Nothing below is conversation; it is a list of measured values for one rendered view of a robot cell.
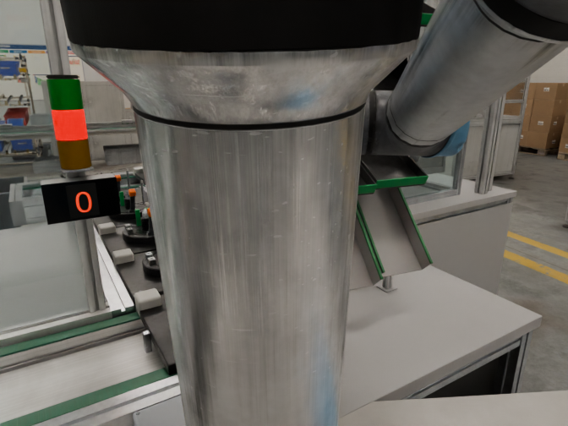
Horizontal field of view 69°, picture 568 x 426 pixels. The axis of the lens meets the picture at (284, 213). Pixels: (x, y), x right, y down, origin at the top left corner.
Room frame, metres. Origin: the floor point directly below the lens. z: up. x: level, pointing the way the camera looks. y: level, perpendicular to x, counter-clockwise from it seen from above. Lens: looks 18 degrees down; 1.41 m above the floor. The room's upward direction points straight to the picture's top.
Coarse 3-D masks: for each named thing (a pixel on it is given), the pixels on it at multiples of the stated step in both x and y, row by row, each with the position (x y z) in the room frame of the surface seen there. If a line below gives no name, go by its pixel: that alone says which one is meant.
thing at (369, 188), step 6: (360, 168) 0.87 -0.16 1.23; (360, 174) 0.87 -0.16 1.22; (366, 174) 0.84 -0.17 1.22; (360, 180) 0.85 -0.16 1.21; (366, 180) 0.84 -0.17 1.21; (372, 180) 0.82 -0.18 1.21; (360, 186) 0.80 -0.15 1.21; (366, 186) 0.80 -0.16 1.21; (372, 186) 0.81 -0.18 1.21; (360, 192) 0.81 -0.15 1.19; (366, 192) 0.81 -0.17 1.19; (372, 192) 0.82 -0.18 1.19
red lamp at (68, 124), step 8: (56, 112) 0.71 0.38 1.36; (64, 112) 0.71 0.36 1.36; (72, 112) 0.71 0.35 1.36; (80, 112) 0.73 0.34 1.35; (56, 120) 0.71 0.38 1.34; (64, 120) 0.71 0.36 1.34; (72, 120) 0.71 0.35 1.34; (80, 120) 0.72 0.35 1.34; (56, 128) 0.71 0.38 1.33; (64, 128) 0.71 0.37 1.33; (72, 128) 0.71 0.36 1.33; (80, 128) 0.72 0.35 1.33; (56, 136) 0.71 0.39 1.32; (64, 136) 0.71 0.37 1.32; (72, 136) 0.71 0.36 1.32; (80, 136) 0.72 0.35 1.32
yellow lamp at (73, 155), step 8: (64, 144) 0.71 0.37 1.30; (72, 144) 0.71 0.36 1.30; (80, 144) 0.72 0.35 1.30; (88, 144) 0.74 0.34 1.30; (64, 152) 0.71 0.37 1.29; (72, 152) 0.71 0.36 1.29; (80, 152) 0.72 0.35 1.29; (88, 152) 0.73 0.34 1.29; (64, 160) 0.71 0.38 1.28; (72, 160) 0.71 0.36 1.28; (80, 160) 0.71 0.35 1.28; (88, 160) 0.73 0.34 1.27; (64, 168) 0.71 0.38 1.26; (72, 168) 0.71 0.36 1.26; (80, 168) 0.71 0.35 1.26
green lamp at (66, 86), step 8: (48, 80) 0.71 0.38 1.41; (56, 80) 0.71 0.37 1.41; (64, 80) 0.71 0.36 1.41; (72, 80) 0.72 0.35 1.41; (48, 88) 0.71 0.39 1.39; (56, 88) 0.71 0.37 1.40; (64, 88) 0.71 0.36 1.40; (72, 88) 0.72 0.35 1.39; (80, 88) 0.74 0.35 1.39; (56, 96) 0.71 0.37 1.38; (64, 96) 0.71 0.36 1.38; (72, 96) 0.72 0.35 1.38; (80, 96) 0.73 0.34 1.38; (56, 104) 0.71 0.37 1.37; (64, 104) 0.71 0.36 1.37; (72, 104) 0.71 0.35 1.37; (80, 104) 0.73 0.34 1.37
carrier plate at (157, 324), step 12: (144, 312) 0.73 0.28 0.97; (156, 312) 0.73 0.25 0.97; (144, 324) 0.71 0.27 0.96; (156, 324) 0.68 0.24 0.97; (168, 324) 0.68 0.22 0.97; (156, 336) 0.64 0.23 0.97; (168, 336) 0.64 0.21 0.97; (156, 348) 0.63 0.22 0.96; (168, 348) 0.61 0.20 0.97; (168, 360) 0.58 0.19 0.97; (168, 372) 0.57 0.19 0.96
